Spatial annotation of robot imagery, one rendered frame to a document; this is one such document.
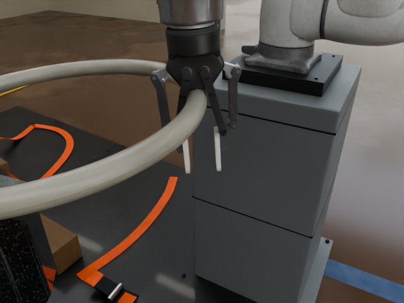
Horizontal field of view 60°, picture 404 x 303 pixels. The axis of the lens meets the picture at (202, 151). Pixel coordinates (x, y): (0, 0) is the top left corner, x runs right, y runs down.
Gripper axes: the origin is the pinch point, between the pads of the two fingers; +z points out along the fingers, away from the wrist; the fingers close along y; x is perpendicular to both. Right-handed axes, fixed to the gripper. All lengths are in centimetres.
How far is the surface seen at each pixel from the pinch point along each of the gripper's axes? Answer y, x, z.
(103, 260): 44, -52, 78
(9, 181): 49, -23, 18
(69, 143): 86, -150, 72
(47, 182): 14.6, 22.6, -10.8
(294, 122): -23.4, -27.9, 9.7
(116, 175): 8.6, 20.5, -9.6
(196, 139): 1.6, -42.3, 19.8
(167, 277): 18, -43, 80
